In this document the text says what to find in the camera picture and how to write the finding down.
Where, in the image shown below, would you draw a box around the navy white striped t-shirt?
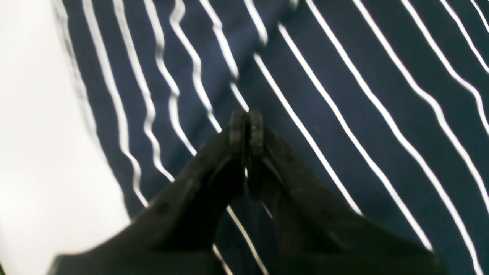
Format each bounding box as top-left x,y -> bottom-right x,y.
53,0 -> 488,275

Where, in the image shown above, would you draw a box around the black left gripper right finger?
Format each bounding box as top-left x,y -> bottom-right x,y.
246,111 -> 447,275

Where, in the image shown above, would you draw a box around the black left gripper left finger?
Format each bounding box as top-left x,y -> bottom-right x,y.
48,110 -> 246,275

